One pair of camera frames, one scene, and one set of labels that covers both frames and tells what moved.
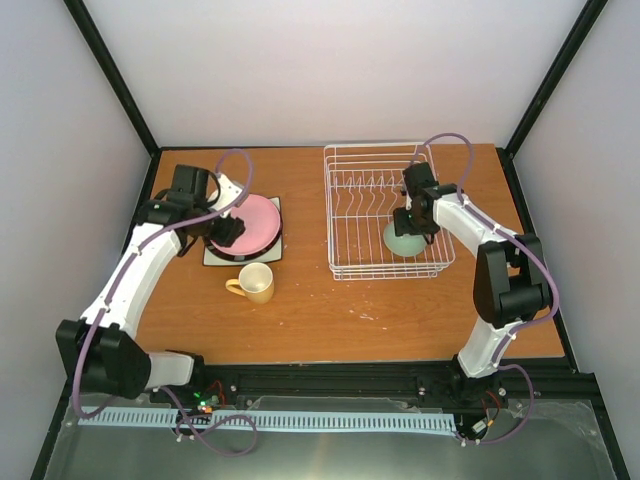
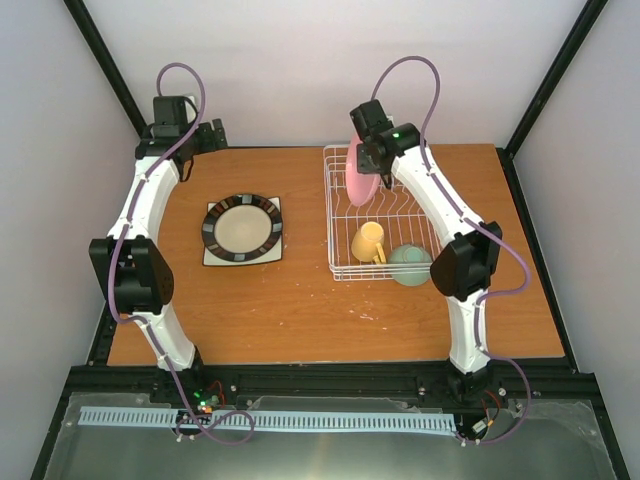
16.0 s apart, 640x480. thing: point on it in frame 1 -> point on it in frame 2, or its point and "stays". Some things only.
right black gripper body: (413, 225) -> (364, 164)
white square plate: (209, 258) stays
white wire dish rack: (363, 191) stays
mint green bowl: (406, 245) -> (409, 253)
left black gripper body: (223, 238) -> (208, 144)
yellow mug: (255, 282) -> (365, 243)
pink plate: (261, 221) -> (361, 186)
